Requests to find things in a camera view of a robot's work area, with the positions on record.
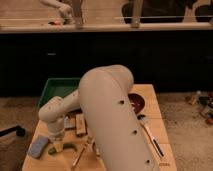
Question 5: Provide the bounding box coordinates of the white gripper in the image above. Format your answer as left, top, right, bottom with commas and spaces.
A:
48, 117, 65, 152

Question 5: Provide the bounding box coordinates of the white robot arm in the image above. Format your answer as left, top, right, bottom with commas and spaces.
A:
38, 65, 160, 171

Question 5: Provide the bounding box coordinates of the metal cup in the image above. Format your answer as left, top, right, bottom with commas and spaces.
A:
92, 142, 100, 156

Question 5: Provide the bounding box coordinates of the blue sponge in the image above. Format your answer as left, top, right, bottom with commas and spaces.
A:
27, 135, 49, 159

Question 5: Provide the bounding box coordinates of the grey folded cloth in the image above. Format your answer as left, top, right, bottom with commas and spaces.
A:
64, 116, 76, 130

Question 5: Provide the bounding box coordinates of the wooden block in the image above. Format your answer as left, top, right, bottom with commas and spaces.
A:
76, 114, 87, 136

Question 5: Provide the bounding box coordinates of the green plastic tray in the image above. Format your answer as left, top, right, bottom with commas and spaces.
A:
38, 78, 80, 108

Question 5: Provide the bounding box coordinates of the black dish brush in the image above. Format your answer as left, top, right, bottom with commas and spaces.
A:
137, 114, 164, 158

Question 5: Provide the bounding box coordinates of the dark red bowl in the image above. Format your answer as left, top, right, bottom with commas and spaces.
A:
128, 93, 145, 114

